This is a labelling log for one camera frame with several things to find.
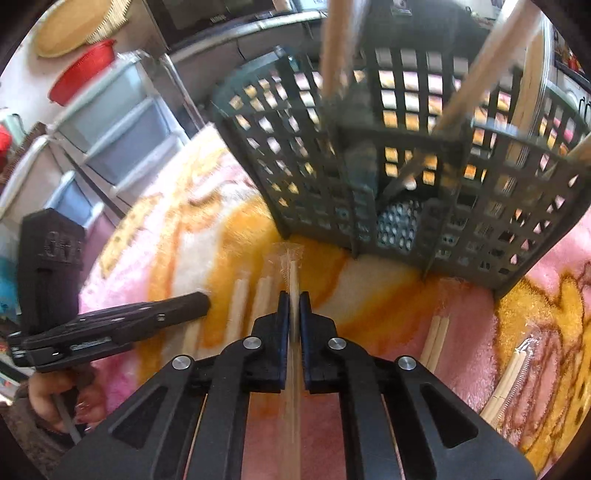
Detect black plastic utensil basket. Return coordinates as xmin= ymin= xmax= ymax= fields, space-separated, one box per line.
xmin=211 ymin=1 xmax=590 ymax=296

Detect white plastic drawer unit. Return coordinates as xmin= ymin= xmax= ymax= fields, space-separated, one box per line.
xmin=0 ymin=52 xmax=191 ymax=232

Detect wrapped chopsticks on blanket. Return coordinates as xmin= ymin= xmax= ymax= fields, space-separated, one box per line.
xmin=481 ymin=335 xmax=539 ymax=428
xmin=247 ymin=276 xmax=274 ymax=333
xmin=420 ymin=316 xmax=450 ymax=373
xmin=224 ymin=270 xmax=250 ymax=345

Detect person's left hand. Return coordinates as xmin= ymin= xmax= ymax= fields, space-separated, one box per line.
xmin=28 ymin=366 xmax=107 ymax=434

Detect red plastic basin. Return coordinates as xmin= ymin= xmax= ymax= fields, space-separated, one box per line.
xmin=48 ymin=39 xmax=116 ymax=106

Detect black microwave oven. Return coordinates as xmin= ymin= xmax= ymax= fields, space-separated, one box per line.
xmin=147 ymin=0 xmax=297 ymax=47

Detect pink cartoon fleece blanket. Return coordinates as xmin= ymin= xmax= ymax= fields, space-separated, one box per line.
xmin=80 ymin=127 xmax=590 ymax=474

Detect wooden chopsticks pair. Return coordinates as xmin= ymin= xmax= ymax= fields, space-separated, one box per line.
xmin=266 ymin=242 xmax=304 ymax=479

